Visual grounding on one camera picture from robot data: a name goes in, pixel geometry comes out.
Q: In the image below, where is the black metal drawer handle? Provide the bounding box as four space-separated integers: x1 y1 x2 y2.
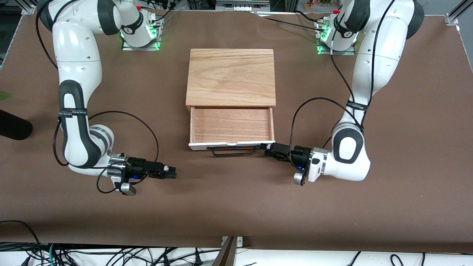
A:
207 145 261 157

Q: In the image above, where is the white-fronted wooden drawer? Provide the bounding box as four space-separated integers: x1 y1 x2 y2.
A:
188 106 276 151

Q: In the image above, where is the light wooden drawer cabinet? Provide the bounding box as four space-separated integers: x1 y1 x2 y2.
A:
186 48 277 113

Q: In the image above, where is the brown table cover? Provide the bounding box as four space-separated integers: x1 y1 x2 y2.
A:
0 7 473 253

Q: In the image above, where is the black foam cylinder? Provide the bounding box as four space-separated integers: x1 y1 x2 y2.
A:
0 110 34 141

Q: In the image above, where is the grey electronics box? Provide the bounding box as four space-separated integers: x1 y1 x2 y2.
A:
215 0 270 11

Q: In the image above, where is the orange background object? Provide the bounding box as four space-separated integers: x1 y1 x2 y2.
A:
305 0 333 10

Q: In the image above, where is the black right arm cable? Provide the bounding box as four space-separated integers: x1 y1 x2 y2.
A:
35 0 160 194

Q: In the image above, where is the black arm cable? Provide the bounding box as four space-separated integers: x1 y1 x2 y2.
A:
289 0 394 172
35 0 160 194

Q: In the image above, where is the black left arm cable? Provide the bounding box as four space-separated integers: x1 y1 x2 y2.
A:
289 0 394 172

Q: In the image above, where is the small metal table bracket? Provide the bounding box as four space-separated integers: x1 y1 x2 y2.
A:
221 236 244 247

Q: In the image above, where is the dark angled support post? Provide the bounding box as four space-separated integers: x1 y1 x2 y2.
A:
211 236 238 266

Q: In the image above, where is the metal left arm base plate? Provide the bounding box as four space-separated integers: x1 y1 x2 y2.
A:
317 18 357 55

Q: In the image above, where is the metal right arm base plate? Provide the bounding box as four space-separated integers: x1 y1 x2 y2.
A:
122 15 162 51

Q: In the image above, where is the black looping floor cable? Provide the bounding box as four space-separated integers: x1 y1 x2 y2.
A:
0 220 42 266

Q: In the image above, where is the long black base cable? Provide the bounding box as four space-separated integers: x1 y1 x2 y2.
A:
255 11 324 32

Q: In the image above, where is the short black base cable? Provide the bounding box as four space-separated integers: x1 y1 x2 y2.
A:
294 10 329 23

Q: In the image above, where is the black cable at right base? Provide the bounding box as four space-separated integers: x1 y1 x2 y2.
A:
150 6 181 23

